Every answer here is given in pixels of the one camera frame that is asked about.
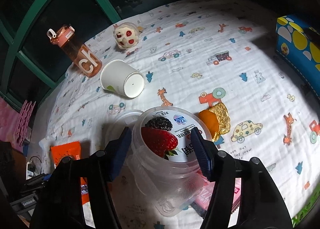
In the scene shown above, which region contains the white plastic lid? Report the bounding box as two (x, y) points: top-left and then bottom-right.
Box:
(105, 110), (143, 145)

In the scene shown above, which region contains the pink snack wrapper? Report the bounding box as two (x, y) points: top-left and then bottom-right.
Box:
(192, 173), (242, 214)

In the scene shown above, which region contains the clear round plastic container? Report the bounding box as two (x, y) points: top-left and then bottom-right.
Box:
(127, 106), (212, 217)

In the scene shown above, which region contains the orange snack wrapper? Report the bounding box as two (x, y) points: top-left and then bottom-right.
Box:
(50, 141), (89, 205)

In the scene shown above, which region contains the white paper cup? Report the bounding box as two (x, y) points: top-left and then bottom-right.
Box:
(100, 59), (145, 98)

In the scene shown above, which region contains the pink decorative object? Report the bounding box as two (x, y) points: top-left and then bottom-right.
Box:
(0, 98), (35, 152)

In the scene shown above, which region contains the pink transparent water bottle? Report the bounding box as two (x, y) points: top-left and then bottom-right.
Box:
(47, 25), (103, 78)

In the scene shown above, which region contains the cartoon print white blanket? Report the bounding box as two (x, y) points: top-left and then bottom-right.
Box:
(40, 0), (319, 223)

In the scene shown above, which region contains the green plastic mesh basket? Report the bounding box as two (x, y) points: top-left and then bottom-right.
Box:
(293, 199), (319, 229)

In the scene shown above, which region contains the white red plush toy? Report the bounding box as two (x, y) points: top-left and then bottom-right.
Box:
(113, 22), (140, 50)

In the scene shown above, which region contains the blue yellow tissue box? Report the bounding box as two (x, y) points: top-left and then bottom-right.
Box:
(276, 15), (319, 97)

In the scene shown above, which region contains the white power strip with cables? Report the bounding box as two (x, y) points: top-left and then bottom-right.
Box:
(26, 156), (42, 180)

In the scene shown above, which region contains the green window frame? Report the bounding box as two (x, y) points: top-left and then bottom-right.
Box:
(1, 0), (120, 110)

